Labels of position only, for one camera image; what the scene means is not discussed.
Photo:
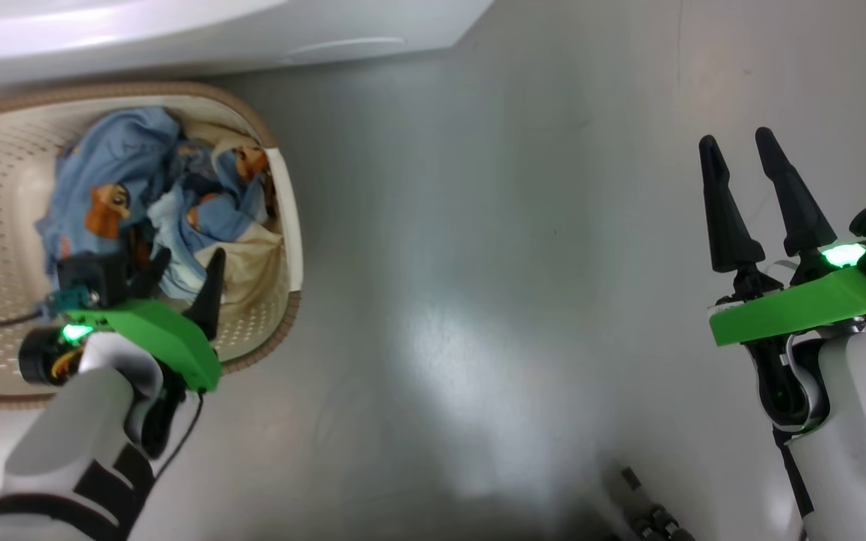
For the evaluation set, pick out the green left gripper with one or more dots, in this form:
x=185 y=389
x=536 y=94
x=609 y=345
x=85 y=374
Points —
x=170 y=338

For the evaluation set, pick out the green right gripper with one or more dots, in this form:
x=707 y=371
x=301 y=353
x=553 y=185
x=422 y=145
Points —
x=794 y=308

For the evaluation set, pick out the cream beige garment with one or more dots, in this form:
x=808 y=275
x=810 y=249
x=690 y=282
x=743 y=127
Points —
x=252 y=263

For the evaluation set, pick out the blue cartoon print garment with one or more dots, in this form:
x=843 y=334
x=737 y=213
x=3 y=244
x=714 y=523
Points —
x=117 y=158

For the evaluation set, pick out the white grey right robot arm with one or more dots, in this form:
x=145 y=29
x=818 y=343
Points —
x=861 y=436

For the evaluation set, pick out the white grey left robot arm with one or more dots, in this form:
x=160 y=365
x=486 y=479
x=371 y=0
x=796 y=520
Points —
x=65 y=451

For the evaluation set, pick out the white front-load washing machine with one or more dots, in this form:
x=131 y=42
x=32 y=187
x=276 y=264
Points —
x=177 y=30

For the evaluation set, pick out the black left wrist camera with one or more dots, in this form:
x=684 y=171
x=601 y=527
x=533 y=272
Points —
x=91 y=278

